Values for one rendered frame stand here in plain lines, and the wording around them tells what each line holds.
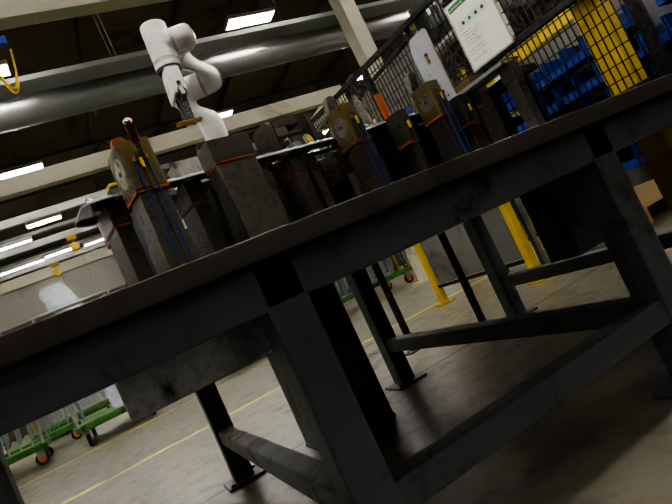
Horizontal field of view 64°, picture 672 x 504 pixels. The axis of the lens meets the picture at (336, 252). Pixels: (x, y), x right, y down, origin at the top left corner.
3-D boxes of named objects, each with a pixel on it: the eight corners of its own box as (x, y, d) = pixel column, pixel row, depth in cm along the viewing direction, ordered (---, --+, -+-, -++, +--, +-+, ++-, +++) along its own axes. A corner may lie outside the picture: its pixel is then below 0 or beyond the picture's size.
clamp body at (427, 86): (478, 174, 170) (430, 76, 172) (453, 189, 180) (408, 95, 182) (490, 170, 174) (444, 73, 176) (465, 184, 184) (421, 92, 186)
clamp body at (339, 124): (395, 208, 153) (343, 98, 155) (372, 222, 163) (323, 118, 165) (411, 202, 157) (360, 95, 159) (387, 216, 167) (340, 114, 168)
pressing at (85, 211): (83, 201, 123) (80, 195, 123) (73, 231, 142) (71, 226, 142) (461, 102, 202) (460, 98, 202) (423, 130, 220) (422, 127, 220)
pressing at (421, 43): (460, 104, 209) (423, 26, 211) (441, 118, 218) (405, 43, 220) (461, 103, 209) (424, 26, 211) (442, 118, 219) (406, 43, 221)
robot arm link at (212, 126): (251, 185, 223) (215, 201, 222) (252, 184, 234) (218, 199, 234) (197, 68, 212) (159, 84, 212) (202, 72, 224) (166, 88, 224)
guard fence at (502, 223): (554, 274, 368) (428, 15, 378) (540, 282, 362) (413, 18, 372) (447, 301, 490) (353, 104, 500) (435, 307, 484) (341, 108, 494)
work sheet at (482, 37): (514, 41, 214) (480, -28, 216) (474, 72, 233) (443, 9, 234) (517, 41, 215) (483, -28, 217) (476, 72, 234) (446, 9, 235)
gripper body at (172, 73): (156, 78, 177) (168, 109, 176) (158, 62, 167) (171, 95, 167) (178, 73, 180) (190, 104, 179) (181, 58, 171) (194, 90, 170)
